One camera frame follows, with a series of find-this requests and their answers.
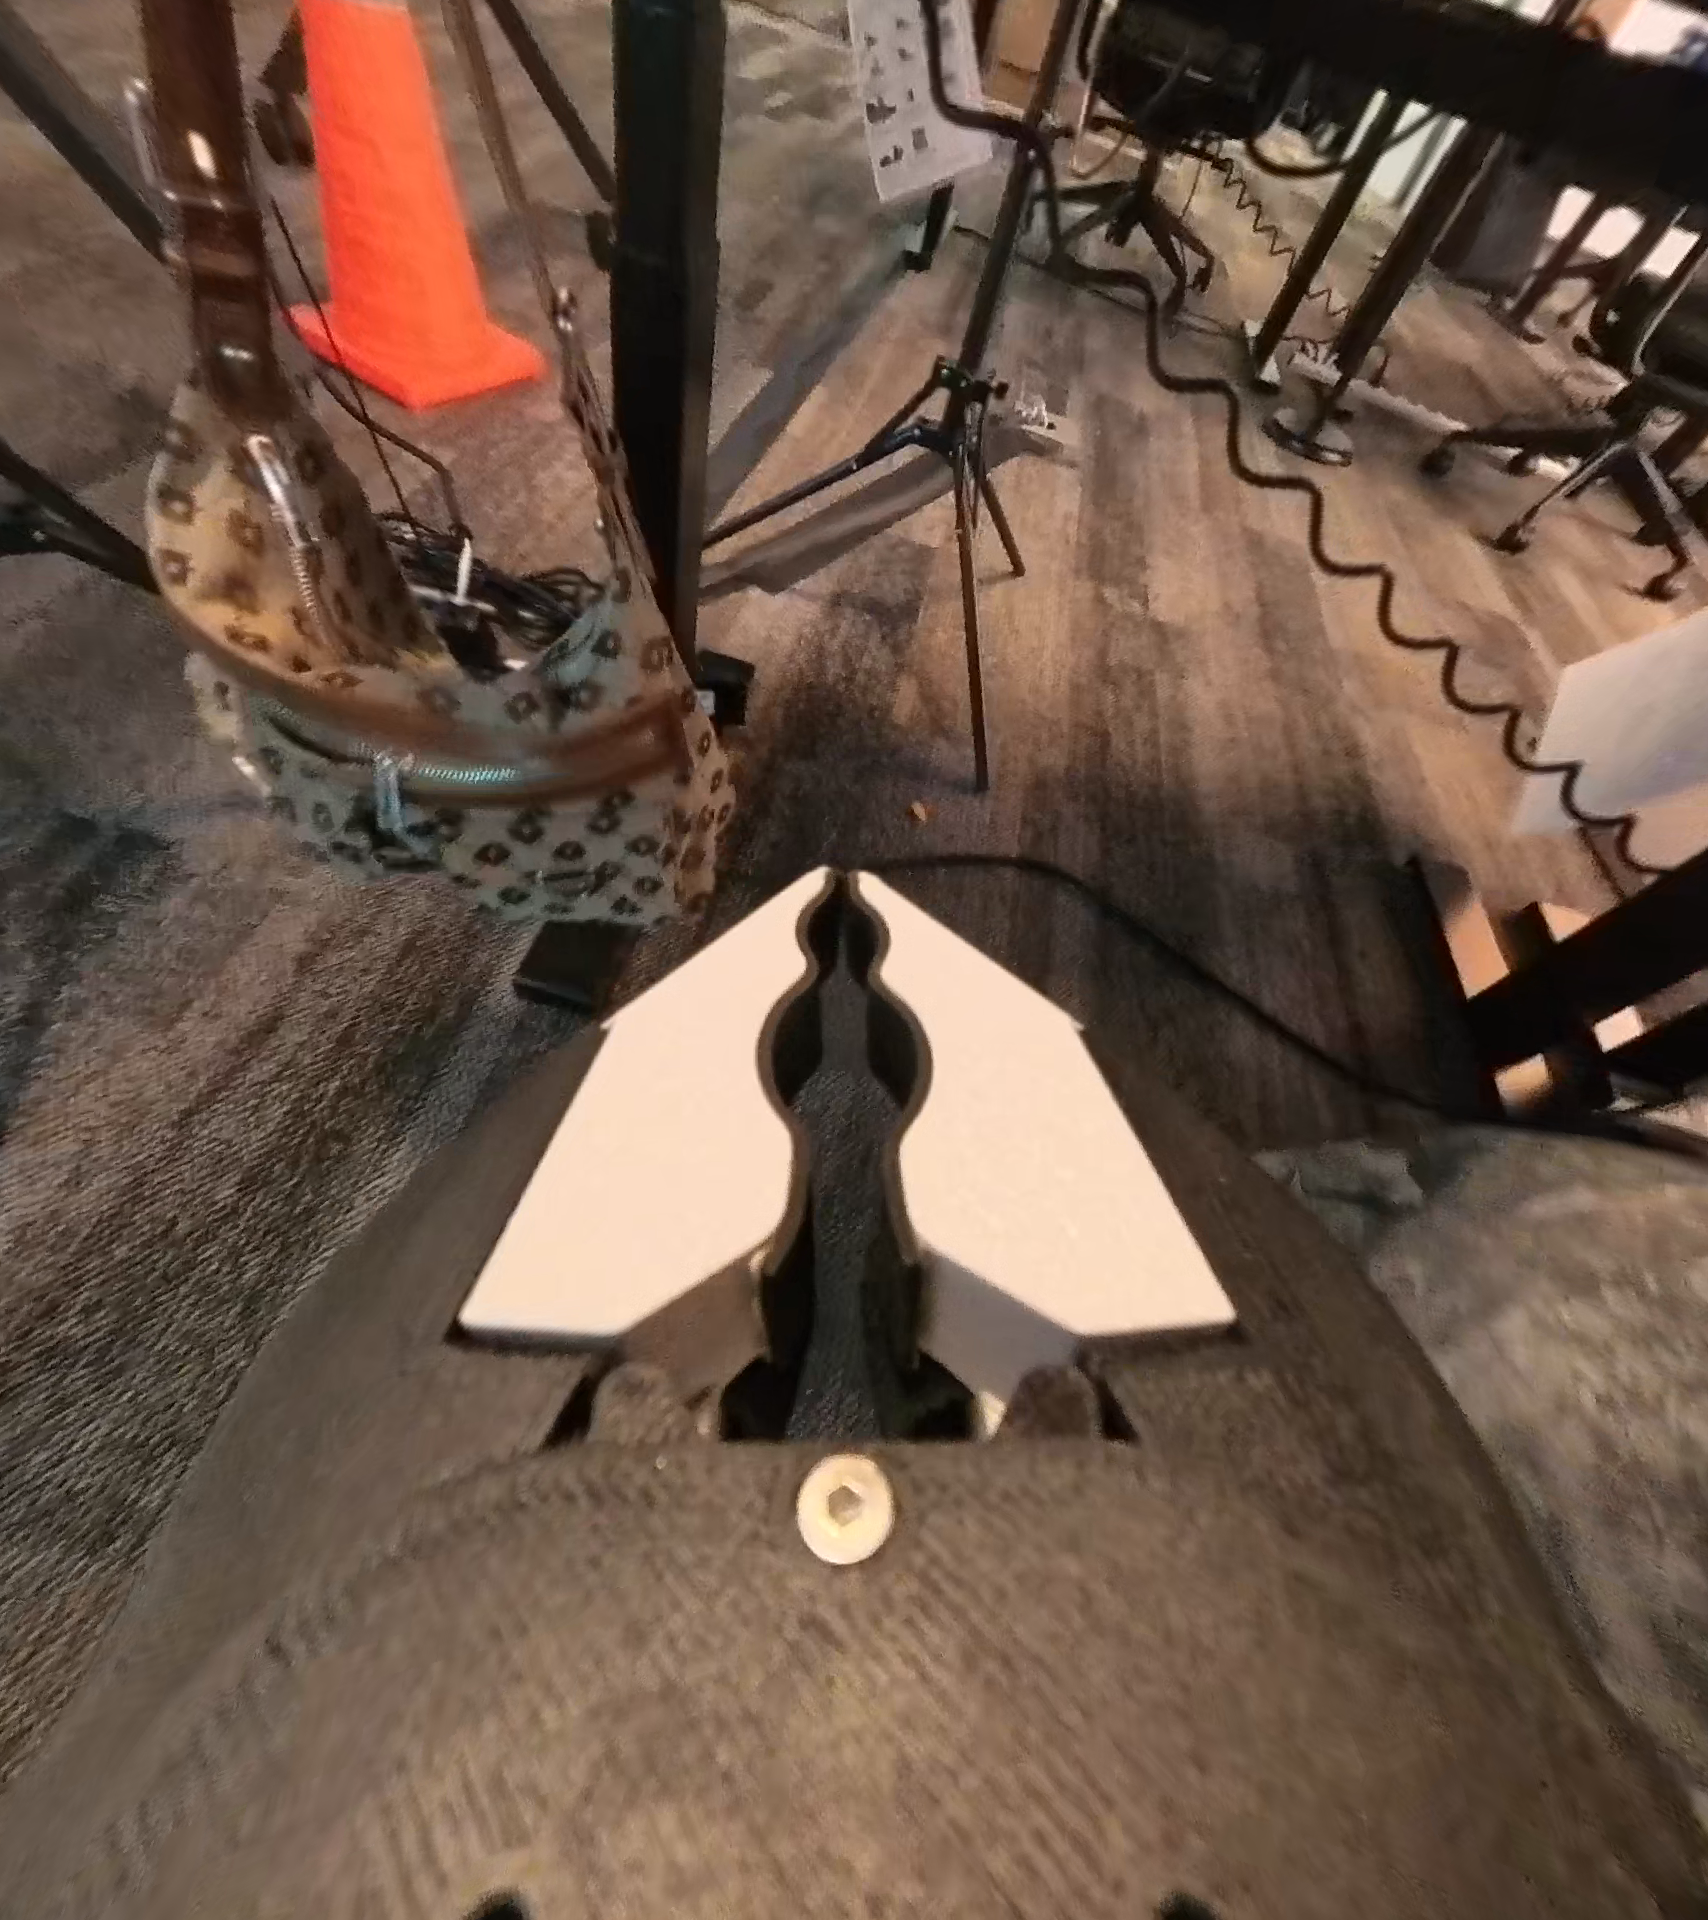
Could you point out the black power brick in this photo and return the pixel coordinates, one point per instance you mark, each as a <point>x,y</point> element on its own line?
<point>569,969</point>

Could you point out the person's grey trouser leg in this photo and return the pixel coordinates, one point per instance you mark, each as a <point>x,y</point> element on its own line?
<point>1589,1425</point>

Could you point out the black table leg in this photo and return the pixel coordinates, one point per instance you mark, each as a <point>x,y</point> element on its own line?
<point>665,301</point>

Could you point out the printed paper sheet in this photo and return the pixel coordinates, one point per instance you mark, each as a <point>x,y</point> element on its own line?
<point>915,89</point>

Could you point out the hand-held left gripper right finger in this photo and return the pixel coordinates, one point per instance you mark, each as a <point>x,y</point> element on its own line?
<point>1066,1186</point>

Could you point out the black light stand tripod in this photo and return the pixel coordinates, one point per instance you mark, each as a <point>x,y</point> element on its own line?
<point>974,601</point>

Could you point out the white board panel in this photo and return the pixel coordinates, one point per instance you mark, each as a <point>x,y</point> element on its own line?
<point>1696,691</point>

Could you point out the orange traffic cone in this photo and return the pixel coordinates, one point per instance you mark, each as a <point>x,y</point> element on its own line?
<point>391,195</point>

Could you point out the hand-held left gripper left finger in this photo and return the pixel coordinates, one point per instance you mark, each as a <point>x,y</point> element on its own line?
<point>628,1186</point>

